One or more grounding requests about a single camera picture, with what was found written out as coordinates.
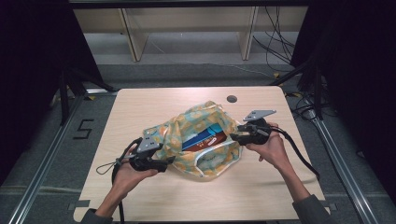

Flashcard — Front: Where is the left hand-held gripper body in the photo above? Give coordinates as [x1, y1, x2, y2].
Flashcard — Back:
[128, 133, 169, 173]

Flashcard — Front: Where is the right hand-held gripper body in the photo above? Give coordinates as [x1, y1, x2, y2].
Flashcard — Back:
[237, 108, 278, 147]

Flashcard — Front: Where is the orange print fabric bag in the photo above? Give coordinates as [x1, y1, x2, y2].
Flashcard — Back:
[142, 100, 245, 179]

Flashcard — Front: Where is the person's right hand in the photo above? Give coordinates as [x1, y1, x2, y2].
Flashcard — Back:
[245, 121, 292, 172]

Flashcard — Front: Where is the person's left hand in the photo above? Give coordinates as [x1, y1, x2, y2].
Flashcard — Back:
[115, 151, 160, 191]

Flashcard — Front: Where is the red brown snack packet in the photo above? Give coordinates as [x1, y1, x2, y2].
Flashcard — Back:
[183, 132, 232, 153]

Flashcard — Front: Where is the blue snack packet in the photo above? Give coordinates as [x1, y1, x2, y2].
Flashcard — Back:
[181, 122, 224, 152]

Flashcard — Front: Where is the black metal stand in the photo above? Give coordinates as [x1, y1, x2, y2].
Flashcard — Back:
[58, 65, 119, 126]
[268, 57, 325, 121]

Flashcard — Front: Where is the dark curtain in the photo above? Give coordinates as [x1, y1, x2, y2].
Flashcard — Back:
[290, 0, 396, 197]
[0, 0, 106, 185]

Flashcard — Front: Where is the light wooden shelf unit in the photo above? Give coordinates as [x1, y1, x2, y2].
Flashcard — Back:
[73, 6, 310, 63]

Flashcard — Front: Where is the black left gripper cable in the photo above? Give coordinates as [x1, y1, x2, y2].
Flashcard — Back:
[111, 136, 145, 224]

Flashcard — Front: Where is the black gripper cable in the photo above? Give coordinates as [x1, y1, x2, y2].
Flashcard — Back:
[270, 125, 321, 182]
[111, 136, 145, 224]

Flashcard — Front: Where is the thin grey cord loop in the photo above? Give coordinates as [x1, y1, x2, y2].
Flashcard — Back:
[95, 160, 121, 176]

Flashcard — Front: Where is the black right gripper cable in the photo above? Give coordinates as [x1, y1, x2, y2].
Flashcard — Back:
[270, 125, 321, 182]

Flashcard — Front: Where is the black floor cable tangle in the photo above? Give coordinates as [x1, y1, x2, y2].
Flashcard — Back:
[284, 88, 339, 123]

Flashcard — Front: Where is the aluminium floor rail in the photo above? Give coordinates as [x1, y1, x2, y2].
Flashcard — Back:
[306, 106, 380, 224]
[7, 88, 120, 224]

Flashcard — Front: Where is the hanging black cable bundle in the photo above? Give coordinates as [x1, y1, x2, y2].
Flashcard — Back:
[251, 6, 297, 73]

